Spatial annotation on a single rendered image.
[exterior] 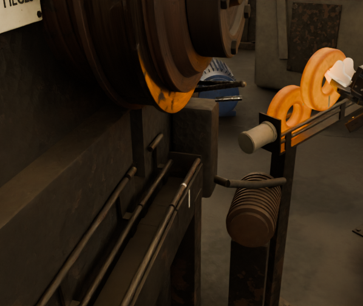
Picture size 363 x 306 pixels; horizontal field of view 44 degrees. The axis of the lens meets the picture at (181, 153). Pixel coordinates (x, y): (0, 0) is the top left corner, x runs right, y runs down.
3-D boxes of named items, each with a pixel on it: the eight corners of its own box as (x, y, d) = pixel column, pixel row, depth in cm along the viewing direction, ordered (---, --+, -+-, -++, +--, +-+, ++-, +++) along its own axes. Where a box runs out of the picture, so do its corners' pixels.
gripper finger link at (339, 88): (339, 74, 109) (369, 93, 104) (337, 81, 110) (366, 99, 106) (328, 79, 107) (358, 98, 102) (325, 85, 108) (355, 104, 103)
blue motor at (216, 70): (193, 125, 299) (193, 74, 284) (187, 96, 350) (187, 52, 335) (240, 123, 301) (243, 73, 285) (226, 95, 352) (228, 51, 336)
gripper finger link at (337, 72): (329, 50, 109) (361, 68, 104) (321, 71, 113) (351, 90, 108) (322, 52, 107) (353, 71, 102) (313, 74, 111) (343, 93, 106)
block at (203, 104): (169, 194, 115) (167, 105, 104) (178, 179, 122) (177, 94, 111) (210, 200, 112) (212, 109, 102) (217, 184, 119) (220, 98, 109)
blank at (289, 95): (277, 148, 130) (286, 152, 128) (257, 115, 120) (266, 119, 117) (309, 108, 133) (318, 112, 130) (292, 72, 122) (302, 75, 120)
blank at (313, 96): (299, 57, 106) (311, 59, 104) (339, 39, 114) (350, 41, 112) (298, 116, 114) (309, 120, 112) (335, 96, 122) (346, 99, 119)
